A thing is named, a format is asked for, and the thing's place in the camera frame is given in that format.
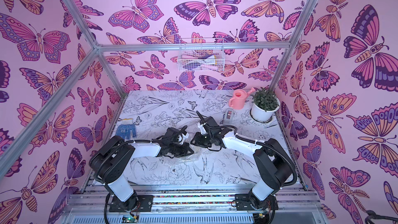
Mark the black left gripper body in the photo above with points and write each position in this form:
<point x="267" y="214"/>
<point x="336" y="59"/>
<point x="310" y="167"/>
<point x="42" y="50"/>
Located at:
<point x="178" y="150"/>

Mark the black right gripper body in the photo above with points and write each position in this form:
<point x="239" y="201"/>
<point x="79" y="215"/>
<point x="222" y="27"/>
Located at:
<point x="203" y="129"/>

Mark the clear bubble wrap sheet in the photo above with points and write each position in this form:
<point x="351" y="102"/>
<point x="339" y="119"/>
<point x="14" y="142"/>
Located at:
<point x="199" y="154"/>

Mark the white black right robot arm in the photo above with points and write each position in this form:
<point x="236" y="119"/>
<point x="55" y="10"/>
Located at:
<point x="275" y="167"/>

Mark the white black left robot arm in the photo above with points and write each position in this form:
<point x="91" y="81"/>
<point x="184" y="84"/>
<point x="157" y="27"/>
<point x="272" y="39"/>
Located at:
<point x="110" y="162"/>

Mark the pink watering can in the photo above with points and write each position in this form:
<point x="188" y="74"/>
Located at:
<point x="237" y="101"/>

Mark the blue dotted work glove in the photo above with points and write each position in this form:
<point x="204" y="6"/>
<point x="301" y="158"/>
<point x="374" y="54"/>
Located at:
<point x="126" y="129"/>

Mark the potted green plant white pot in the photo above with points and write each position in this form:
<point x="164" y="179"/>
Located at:
<point x="265" y="104"/>

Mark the green circuit board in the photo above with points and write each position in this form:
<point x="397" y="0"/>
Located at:
<point x="131" y="219"/>

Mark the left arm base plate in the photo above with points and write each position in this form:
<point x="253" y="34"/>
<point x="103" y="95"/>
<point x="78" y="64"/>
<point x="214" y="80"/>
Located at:
<point x="139" y="203"/>

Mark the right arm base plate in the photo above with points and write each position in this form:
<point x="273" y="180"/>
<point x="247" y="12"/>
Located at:
<point x="248" y="202"/>

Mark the white wire wall basket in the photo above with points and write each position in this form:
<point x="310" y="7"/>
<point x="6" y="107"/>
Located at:
<point x="201" y="54"/>

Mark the aluminium cage frame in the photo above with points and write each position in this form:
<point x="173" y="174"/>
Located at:
<point x="54" y="79"/>

